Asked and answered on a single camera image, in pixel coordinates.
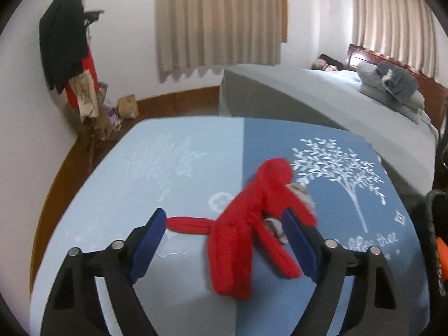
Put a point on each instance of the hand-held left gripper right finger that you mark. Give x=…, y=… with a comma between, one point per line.
x=301, y=245

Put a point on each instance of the dark grey clothing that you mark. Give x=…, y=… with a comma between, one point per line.
x=399, y=78

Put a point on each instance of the hanging black coat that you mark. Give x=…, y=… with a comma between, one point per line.
x=61, y=35

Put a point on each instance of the black round bin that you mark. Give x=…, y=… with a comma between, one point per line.
x=434, y=252

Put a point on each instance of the hanging red garment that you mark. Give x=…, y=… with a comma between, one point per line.
x=89, y=70

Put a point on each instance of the bed with grey sheet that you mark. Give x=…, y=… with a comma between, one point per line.
x=308, y=98

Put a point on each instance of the brown paper bag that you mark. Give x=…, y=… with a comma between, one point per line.
x=127, y=106

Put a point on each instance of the narrow beige curtain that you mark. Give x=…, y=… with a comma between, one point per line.
x=395, y=21

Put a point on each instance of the wooden window frame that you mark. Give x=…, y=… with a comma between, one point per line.
x=284, y=7

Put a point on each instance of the wide beige curtain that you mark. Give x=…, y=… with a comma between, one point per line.
x=217, y=24

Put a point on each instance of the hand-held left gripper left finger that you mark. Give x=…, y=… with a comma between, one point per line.
x=148, y=245

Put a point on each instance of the blue tree print mat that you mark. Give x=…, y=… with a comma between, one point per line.
x=168, y=168

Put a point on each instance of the red knit cloth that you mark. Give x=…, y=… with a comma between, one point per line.
x=241, y=224

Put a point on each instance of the dark bundle on bed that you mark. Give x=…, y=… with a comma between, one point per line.
x=325, y=63

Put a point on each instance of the orange knit cloth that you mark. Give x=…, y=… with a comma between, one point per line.
x=442, y=257

